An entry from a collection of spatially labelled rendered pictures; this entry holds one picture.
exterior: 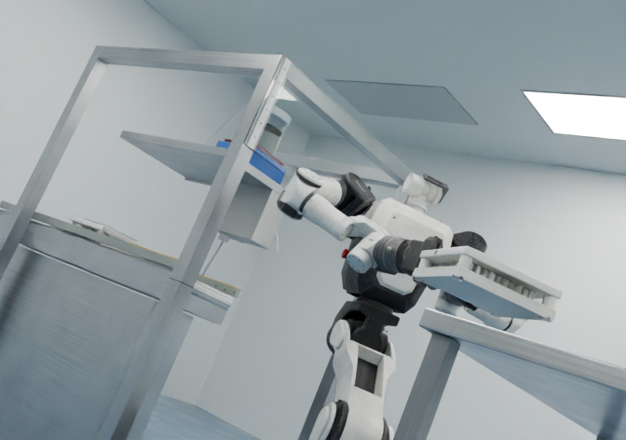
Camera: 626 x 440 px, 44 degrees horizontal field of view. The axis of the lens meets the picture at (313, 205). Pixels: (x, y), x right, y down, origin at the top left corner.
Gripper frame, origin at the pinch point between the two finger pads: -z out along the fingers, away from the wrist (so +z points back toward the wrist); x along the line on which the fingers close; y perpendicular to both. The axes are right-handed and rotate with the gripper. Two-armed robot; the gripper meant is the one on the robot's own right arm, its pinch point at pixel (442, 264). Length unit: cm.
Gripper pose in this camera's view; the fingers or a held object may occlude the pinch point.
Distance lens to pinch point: 190.4
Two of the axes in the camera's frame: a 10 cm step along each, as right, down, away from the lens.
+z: -7.0, -1.2, 7.1
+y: -6.1, -4.2, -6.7
